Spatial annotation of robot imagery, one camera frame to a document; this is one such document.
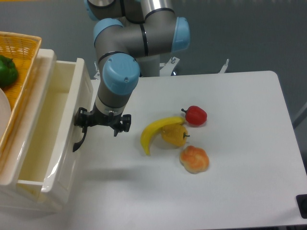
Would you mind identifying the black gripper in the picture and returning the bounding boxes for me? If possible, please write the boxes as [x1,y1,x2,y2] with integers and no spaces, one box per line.
[74,105,131,137]

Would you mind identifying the white drawer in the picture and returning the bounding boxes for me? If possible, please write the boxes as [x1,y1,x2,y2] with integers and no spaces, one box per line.
[17,58,93,211]

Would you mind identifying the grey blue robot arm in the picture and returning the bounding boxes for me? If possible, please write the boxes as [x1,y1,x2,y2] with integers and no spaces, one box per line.
[74,0,190,134]

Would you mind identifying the white drawer cabinet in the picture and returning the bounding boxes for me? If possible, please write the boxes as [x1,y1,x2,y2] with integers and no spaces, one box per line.
[0,49,57,211]

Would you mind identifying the yellow banana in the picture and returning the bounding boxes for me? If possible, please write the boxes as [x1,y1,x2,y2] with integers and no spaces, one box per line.
[140,116,185,156]

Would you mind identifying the yellow bell pepper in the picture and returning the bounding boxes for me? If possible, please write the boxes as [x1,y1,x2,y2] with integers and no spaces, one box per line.
[161,124,190,147]

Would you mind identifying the red bell pepper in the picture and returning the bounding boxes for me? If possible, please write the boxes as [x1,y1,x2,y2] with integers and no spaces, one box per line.
[181,105,207,127]

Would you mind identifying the orange bread roll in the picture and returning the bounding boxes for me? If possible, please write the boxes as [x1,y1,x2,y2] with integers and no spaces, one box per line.
[179,146,210,174]

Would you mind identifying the white plate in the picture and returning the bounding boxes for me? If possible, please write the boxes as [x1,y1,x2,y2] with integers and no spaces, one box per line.
[0,89,11,137]

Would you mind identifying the green bell pepper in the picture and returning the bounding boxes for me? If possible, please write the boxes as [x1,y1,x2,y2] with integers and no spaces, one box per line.
[0,55,18,88]

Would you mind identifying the yellow woven basket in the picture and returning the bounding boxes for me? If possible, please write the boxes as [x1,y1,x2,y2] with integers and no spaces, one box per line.
[0,31,42,152]

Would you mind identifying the black corner object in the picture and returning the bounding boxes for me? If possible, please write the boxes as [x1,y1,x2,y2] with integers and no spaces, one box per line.
[296,194,307,219]

